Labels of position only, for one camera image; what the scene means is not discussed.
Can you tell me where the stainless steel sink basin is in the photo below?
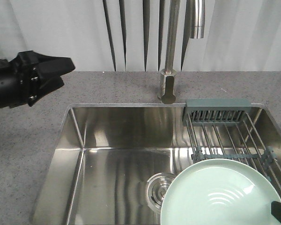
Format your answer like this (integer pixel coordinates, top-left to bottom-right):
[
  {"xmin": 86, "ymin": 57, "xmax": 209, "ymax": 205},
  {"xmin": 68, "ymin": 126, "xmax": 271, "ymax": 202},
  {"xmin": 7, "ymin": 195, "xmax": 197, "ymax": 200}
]
[{"xmin": 29, "ymin": 103, "xmax": 281, "ymax": 225}]

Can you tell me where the round steel sink drain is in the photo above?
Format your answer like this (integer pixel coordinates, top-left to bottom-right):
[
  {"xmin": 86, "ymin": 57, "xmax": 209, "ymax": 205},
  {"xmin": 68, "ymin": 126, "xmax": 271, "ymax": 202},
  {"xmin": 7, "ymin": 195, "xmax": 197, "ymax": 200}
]
[{"xmin": 145, "ymin": 172, "xmax": 176, "ymax": 214}]

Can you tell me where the stainless steel kitchen faucet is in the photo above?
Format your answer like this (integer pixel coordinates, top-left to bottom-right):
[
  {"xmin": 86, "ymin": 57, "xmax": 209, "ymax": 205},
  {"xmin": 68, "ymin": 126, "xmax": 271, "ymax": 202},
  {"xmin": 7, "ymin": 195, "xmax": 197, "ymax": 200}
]
[{"xmin": 158, "ymin": 0, "xmax": 206, "ymax": 105}]

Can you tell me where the white pleated curtain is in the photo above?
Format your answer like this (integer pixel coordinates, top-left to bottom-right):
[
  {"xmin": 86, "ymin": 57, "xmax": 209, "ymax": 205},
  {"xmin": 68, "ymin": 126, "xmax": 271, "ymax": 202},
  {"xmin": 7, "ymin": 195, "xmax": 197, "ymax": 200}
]
[{"xmin": 0, "ymin": 0, "xmax": 281, "ymax": 71}]

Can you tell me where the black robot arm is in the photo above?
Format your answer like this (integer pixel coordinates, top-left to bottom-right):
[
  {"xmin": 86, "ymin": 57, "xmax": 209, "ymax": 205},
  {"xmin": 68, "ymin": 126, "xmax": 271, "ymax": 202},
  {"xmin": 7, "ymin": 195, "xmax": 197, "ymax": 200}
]
[{"xmin": 0, "ymin": 51, "xmax": 75, "ymax": 109}]

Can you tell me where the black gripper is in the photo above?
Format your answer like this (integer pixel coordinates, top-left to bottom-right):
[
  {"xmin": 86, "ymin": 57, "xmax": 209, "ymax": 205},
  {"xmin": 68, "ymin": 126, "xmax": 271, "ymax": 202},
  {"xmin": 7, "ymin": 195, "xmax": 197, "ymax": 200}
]
[{"xmin": 9, "ymin": 51, "xmax": 75, "ymax": 107}]

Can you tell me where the teal roll-up drying rack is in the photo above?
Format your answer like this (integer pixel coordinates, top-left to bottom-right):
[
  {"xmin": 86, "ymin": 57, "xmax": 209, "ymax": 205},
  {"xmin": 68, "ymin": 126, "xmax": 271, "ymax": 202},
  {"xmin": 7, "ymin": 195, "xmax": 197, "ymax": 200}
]
[{"xmin": 183, "ymin": 98, "xmax": 281, "ymax": 197}]

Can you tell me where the mint green round plate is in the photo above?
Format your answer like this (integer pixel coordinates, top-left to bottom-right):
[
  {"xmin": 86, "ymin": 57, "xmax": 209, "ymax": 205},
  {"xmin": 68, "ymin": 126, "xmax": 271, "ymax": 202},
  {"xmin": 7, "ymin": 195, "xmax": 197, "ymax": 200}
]
[{"xmin": 160, "ymin": 159, "xmax": 281, "ymax": 225}]

